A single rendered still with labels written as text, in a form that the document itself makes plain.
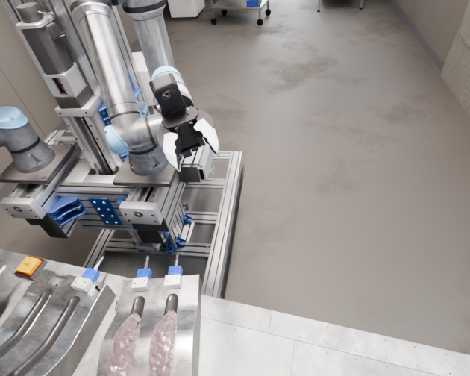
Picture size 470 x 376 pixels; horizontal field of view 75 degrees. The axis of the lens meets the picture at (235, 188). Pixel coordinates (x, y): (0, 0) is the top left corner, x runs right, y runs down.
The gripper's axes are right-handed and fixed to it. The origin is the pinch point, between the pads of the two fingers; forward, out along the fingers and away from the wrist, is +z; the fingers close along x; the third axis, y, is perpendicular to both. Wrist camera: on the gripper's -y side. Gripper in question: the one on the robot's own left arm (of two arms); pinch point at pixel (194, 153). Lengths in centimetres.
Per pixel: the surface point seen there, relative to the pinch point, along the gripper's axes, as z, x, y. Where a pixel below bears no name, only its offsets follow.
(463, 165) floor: -79, -190, 173
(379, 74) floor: -236, -228, 179
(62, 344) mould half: -5, 57, 50
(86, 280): -21, 48, 48
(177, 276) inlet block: -14, 22, 55
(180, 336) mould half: 5, 24, 53
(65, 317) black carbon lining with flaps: -13, 57, 50
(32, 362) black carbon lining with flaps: -2, 64, 47
